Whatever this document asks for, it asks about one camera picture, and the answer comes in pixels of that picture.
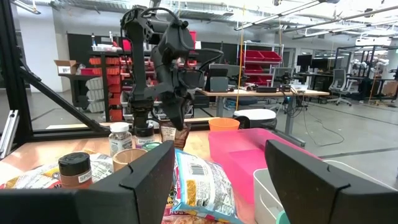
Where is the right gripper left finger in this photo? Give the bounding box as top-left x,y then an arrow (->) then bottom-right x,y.
0,140 -> 175,224

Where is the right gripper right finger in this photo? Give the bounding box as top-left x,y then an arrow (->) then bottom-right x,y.
264,139 -> 398,224

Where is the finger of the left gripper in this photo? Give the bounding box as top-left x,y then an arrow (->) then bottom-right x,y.
161,96 -> 180,130
176,93 -> 192,131

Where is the brown food pouch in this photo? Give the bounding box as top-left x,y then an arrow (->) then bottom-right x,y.
159,121 -> 192,150

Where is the purple-label jar black lid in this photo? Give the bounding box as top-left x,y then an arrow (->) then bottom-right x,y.
134,123 -> 155,149

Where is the tan open-top spice jar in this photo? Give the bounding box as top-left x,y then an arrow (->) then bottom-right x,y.
111,148 -> 147,173

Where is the orange spice jar black lid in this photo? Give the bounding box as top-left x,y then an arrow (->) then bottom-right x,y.
58,151 -> 93,190

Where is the herb jar with white lid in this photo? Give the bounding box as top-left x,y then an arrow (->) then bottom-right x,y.
108,121 -> 133,157

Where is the blue ramen noodle packet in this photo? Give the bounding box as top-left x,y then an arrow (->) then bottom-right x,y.
172,148 -> 244,224

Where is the yellow-edged white ramen packet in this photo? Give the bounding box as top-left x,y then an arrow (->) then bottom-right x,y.
0,152 -> 114,190

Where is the orange plastic bowl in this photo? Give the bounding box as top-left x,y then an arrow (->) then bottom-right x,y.
208,117 -> 241,131

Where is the grey monitor back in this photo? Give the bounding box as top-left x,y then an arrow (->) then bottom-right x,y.
205,63 -> 231,93

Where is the teal plastic bin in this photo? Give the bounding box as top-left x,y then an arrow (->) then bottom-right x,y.
275,210 -> 292,224

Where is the white plastic bin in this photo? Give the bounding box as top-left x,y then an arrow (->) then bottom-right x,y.
253,160 -> 396,224

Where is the long wooden desk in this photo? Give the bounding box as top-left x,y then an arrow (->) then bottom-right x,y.
198,88 -> 330,147

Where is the white trash can black bag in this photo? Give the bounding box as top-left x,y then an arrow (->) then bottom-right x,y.
232,108 -> 278,130

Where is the pink plastic tray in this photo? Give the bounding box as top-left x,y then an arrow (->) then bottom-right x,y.
207,128 -> 321,206

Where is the shelf with red bins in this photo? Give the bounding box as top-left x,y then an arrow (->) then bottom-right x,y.
239,42 -> 284,88

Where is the cardboard box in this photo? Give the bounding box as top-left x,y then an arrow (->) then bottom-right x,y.
54,59 -> 78,75

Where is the grey office chair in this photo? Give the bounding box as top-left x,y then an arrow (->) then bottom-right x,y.
326,68 -> 358,106

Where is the yellow hanging cable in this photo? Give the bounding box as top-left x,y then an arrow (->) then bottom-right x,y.
235,6 -> 246,111

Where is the silver aluminium bracket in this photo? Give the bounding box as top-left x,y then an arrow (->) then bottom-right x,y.
0,110 -> 20,159

